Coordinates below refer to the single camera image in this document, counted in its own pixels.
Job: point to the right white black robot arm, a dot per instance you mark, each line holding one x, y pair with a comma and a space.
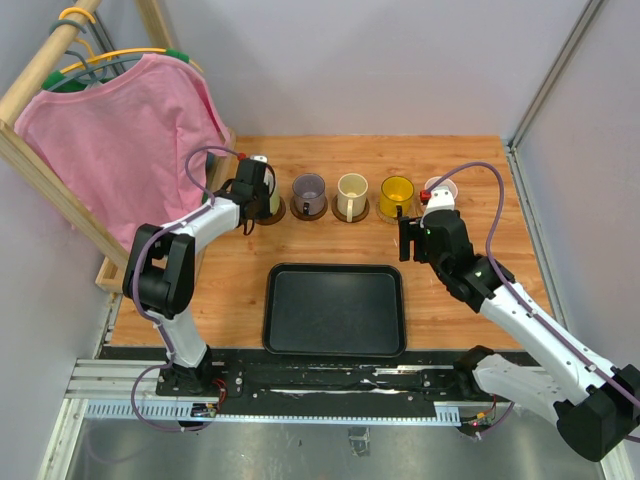
593, 403

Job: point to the pink t-shirt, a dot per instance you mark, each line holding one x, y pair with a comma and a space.
125, 148

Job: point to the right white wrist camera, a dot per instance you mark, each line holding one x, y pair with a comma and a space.
441, 198

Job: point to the white mug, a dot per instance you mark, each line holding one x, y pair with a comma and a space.
274, 200

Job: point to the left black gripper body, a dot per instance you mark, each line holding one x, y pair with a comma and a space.
262, 197

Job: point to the aluminium frame post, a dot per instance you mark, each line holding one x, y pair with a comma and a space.
577, 34

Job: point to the cream yellow mug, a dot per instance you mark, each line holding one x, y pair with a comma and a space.
353, 184

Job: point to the pink mug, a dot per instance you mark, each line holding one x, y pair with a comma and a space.
435, 183

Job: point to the brown wooden coaster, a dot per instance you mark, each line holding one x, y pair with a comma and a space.
367, 210
273, 219
320, 212

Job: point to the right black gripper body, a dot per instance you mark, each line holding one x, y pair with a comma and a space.
433, 258

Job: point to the grey hanger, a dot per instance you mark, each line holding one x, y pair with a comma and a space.
95, 72

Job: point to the yellow green hanger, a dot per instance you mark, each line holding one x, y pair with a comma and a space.
153, 19

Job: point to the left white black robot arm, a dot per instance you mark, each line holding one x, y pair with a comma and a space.
160, 275

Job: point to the lilac mug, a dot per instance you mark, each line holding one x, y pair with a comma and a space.
308, 183

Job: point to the black plastic tray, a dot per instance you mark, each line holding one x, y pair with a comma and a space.
347, 310

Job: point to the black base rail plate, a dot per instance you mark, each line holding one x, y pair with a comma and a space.
419, 387

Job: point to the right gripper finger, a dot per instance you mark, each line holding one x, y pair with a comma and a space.
404, 239
419, 237

